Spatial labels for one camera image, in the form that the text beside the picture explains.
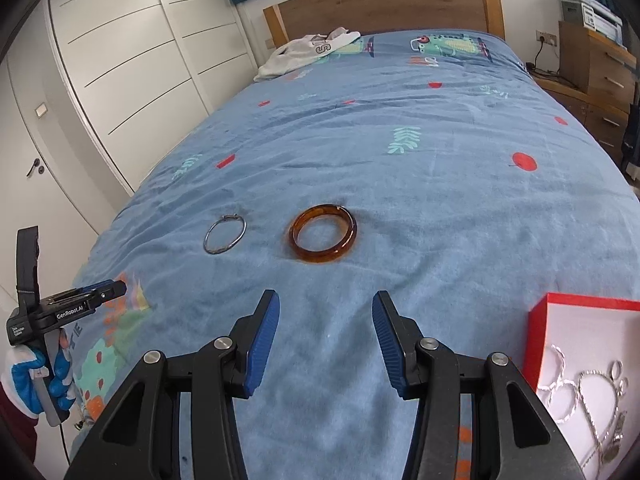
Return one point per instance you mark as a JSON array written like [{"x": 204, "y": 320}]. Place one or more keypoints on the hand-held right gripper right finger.
[{"x": 387, "y": 340}]

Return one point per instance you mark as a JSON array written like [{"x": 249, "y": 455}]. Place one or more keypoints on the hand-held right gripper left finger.
[{"x": 265, "y": 340}]

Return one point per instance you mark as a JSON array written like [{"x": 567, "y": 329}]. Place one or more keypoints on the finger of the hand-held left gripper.
[{"x": 105, "y": 292}]

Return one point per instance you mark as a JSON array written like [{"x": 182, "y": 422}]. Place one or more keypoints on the amber bangle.
[{"x": 320, "y": 257}]

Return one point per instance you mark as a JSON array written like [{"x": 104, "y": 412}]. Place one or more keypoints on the red jewelry box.
[{"x": 534, "y": 340}]

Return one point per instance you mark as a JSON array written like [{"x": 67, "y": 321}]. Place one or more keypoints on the silver twisted hoop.
[
  {"x": 582, "y": 380},
  {"x": 555, "y": 390}
]

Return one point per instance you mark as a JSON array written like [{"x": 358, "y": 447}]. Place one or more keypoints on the person's left forearm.
[{"x": 17, "y": 425}]

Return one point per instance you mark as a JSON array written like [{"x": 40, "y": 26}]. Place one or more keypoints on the person's left hand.
[{"x": 20, "y": 365}]

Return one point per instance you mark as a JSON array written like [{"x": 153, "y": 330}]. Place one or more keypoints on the white door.
[{"x": 30, "y": 210}]

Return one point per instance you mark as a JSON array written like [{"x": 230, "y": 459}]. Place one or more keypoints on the thin silver bangle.
[{"x": 230, "y": 217}]

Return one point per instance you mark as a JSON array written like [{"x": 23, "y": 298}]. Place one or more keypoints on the blue printed blanket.
[{"x": 400, "y": 185}]

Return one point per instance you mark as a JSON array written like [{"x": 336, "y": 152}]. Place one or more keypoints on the white wardrobe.
[{"x": 125, "y": 60}]

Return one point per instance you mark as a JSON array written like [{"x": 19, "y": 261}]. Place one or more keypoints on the white garment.
[{"x": 295, "y": 57}]

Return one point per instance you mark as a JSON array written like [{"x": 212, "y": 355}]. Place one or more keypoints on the wooden headboard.
[{"x": 375, "y": 10}]

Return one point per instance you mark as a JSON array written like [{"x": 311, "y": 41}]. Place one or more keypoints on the wooden nightstand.
[{"x": 600, "y": 70}]

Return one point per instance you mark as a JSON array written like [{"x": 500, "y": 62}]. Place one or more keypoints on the white printer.
[{"x": 595, "y": 17}]

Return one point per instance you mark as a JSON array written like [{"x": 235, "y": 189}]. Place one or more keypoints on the white light switch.
[{"x": 41, "y": 109}]

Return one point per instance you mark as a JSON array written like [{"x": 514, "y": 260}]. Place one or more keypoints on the wall socket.
[{"x": 546, "y": 37}]

